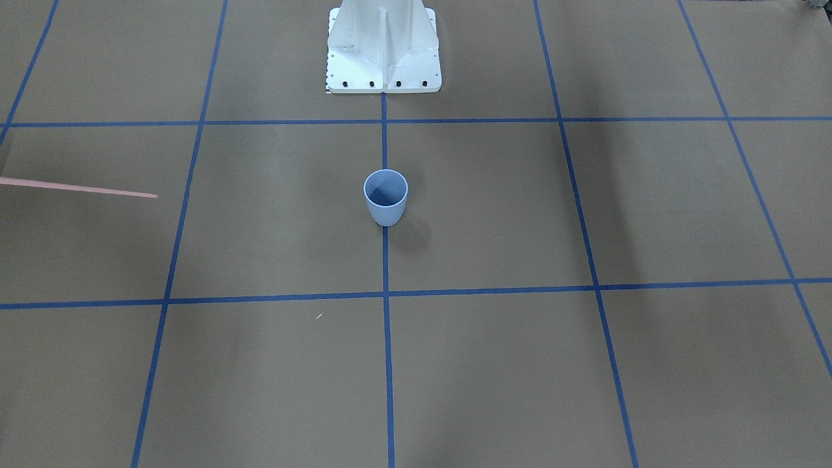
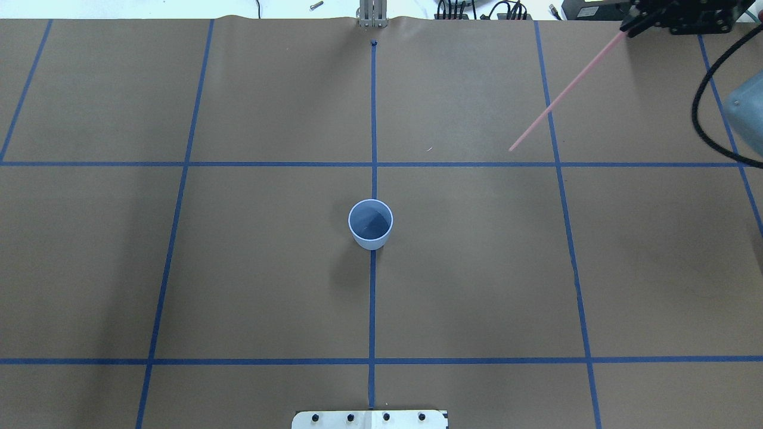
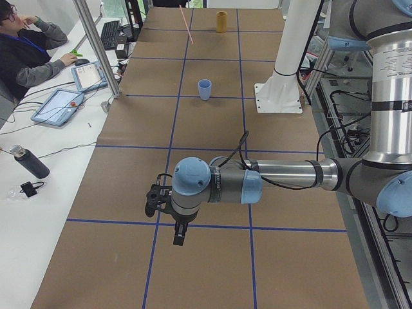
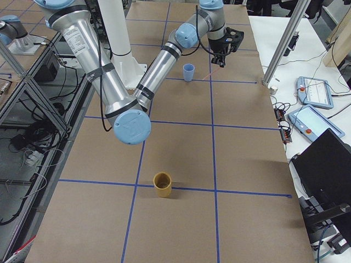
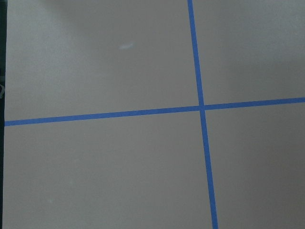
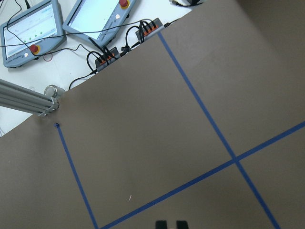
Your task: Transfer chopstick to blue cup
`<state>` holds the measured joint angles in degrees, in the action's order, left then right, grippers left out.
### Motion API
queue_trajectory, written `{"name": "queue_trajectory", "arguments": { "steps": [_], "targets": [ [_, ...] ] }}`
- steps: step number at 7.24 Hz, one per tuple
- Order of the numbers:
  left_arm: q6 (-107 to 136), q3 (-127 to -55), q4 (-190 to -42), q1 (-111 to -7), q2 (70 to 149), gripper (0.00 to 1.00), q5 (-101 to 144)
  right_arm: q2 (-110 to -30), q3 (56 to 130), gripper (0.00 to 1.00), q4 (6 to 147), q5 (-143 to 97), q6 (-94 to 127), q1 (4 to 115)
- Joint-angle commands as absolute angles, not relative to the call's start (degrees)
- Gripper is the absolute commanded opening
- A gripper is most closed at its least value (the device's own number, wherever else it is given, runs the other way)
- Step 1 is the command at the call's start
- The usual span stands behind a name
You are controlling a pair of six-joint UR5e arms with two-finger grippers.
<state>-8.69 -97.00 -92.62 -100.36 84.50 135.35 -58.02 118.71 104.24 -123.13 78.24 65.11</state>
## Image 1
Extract blue cup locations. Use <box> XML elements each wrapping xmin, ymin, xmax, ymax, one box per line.
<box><xmin>363</xmin><ymin>169</ymin><xmax>410</xmax><ymax>226</ymax></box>

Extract pink chopstick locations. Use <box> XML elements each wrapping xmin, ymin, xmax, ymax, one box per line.
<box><xmin>1</xmin><ymin>177</ymin><xmax>159</xmax><ymax>199</ymax></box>

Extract white camera post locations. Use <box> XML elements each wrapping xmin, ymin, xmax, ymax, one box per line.
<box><xmin>325</xmin><ymin>1</ymin><xmax>443</xmax><ymax>94</ymax></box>

